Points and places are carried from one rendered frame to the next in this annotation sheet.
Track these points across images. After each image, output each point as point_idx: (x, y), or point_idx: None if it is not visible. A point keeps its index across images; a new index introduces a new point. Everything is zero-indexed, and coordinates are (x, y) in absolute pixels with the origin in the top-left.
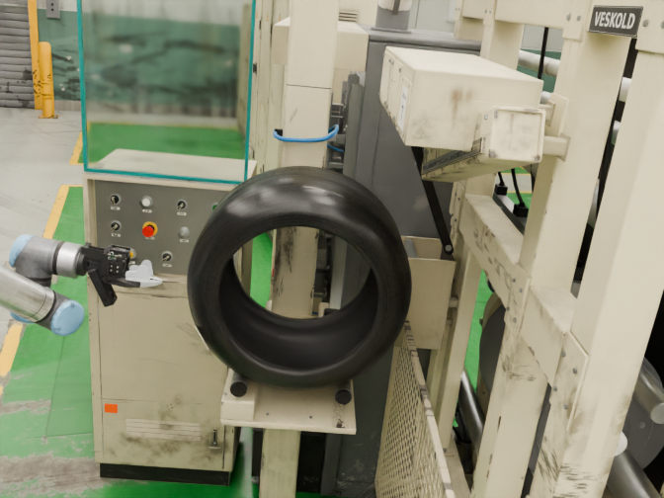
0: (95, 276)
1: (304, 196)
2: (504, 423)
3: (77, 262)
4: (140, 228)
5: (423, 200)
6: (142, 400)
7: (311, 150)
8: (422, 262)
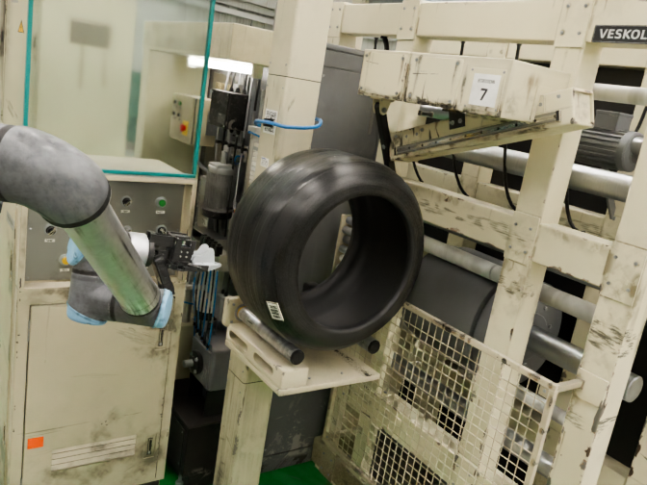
0: (162, 265)
1: (368, 168)
2: (514, 333)
3: (149, 250)
4: None
5: None
6: (74, 424)
7: (301, 138)
8: None
